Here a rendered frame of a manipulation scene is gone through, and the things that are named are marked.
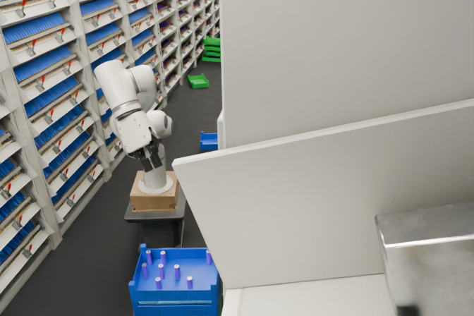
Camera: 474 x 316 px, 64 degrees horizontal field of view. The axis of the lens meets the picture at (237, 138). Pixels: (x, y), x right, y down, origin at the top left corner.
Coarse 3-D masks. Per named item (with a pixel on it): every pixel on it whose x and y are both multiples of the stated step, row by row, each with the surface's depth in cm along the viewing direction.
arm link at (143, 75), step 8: (136, 72) 111; (144, 72) 111; (152, 72) 113; (136, 80) 110; (144, 80) 111; (152, 80) 113; (144, 88) 113; (152, 88) 115; (144, 96) 120; (152, 96) 118; (144, 104) 121; (152, 104) 121; (120, 136) 130
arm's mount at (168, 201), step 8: (136, 176) 219; (176, 176) 220; (136, 184) 212; (176, 184) 215; (136, 192) 206; (168, 192) 207; (176, 192) 216; (136, 200) 205; (144, 200) 205; (152, 200) 206; (160, 200) 206; (168, 200) 206; (176, 200) 215; (136, 208) 209; (144, 208) 208; (152, 208) 208; (160, 208) 208; (168, 208) 208
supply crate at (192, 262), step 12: (144, 252) 147; (156, 252) 149; (168, 252) 149; (180, 252) 149; (192, 252) 149; (204, 252) 149; (156, 264) 148; (168, 264) 148; (180, 264) 148; (192, 264) 148; (204, 264) 148; (156, 276) 143; (168, 276) 143; (192, 276) 143; (204, 276) 143; (216, 276) 136; (132, 288) 131; (144, 288) 138; (156, 288) 138; (168, 288) 138; (180, 288) 138; (204, 288) 138; (216, 288) 131; (132, 300) 133; (144, 300) 133; (156, 300) 134; (168, 300) 134; (180, 300) 134
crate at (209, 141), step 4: (204, 136) 341; (208, 136) 341; (212, 136) 341; (216, 136) 342; (200, 140) 328; (204, 140) 339; (208, 140) 339; (212, 140) 339; (216, 140) 339; (200, 144) 322; (204, 144) 323; (208, 144) 323; (212, 144) 323; (216, 144) 323; (200, 148) 324; (204, 148) 324; (208, 148) 325; (212, 148) 325; (216, 148) 325
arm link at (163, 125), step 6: (150, 114) 153; (156, 114) 153; (162, 114) 155; (150, 120) 152; (156, 120) 152; (162, 120) 154; (168, 120) 191; (156, 126) 153; (162, 126) 154; (168, 126) 190; (156, 132) 155; (162, 132) 157; (168, 132) 191
